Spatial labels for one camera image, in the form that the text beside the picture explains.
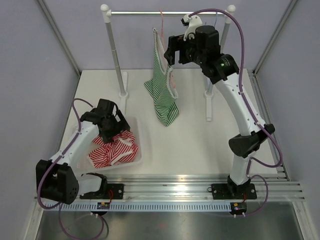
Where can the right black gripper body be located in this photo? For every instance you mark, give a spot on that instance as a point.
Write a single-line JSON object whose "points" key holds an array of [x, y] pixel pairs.
{"points": [[196, 56]]}

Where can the aluminium mounting rail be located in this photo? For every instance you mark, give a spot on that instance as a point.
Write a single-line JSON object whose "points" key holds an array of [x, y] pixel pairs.
{"points": [[181, 193]]}

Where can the blue wire hanger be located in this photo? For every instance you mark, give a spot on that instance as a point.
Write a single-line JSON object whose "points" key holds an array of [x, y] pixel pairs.
{"points": [[216, 18]]}

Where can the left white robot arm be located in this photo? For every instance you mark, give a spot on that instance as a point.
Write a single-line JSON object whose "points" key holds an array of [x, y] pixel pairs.
{"points": [[56, 179]]}

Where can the green striped tank top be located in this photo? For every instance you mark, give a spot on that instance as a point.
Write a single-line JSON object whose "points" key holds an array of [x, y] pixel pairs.
{"points": [[160, 86]]}

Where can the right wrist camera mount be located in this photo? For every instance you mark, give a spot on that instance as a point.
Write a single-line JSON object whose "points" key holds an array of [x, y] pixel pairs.
{"points": [[191, 23]]}

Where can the aluminium frame post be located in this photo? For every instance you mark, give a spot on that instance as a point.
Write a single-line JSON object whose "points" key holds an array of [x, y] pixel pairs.
{"points": [[57, 33], [275, 35]]}

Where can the white plastic basket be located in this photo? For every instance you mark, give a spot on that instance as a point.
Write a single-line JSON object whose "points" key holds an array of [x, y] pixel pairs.
{"points": [[83, 165]]}

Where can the right aluminium frame post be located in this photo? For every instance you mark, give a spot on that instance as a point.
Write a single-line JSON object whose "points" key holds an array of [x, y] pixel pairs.
{"points": [[275, 35]]}

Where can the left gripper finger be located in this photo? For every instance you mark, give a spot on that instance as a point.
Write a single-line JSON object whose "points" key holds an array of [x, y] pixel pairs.
{"points": [[107, 138], [121, 122]]}

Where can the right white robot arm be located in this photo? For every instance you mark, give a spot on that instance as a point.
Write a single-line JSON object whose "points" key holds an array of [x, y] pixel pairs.
{"points": [[253, 131]]}

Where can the pink wire hanger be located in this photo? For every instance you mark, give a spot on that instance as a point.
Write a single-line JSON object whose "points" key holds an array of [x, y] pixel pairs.
{"points": [[163, 45]]}

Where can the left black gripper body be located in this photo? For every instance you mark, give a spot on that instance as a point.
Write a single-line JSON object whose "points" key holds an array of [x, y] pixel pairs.
{"points": [[112, 124]]}

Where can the left aluminium frame post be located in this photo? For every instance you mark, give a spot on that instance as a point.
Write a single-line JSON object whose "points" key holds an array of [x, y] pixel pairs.
{"points": [[57, 33]]}

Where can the red striped tank top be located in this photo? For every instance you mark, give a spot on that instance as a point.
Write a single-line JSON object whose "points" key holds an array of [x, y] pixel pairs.
{"points": [[122, 151]]}

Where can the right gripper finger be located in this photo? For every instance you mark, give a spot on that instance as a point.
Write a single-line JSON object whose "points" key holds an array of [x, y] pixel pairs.
{"points": [[169, 54], [183, 57]]}

